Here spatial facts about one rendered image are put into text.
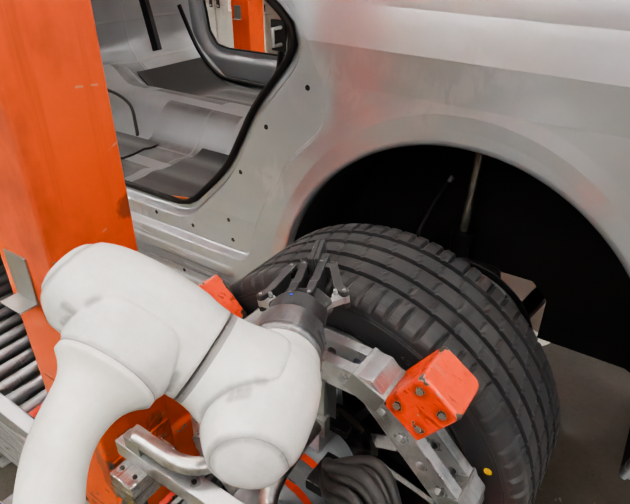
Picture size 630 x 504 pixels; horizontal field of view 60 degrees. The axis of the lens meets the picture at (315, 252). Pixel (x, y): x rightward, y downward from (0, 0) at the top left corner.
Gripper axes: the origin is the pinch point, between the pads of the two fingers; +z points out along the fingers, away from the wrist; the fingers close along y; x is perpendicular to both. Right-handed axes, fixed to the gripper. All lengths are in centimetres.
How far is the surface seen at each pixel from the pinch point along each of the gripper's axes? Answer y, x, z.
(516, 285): 60, -117, 194
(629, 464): 50, -49, 7
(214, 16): -181, 33, 494
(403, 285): 12.7, -4.7, -1.5
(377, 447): 6.2, -34.7, -4.3
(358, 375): 6.7, -10.1, -16.0
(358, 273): 5.9, -3.2, 0.1
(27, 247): -43.8, 7.7, -6.7
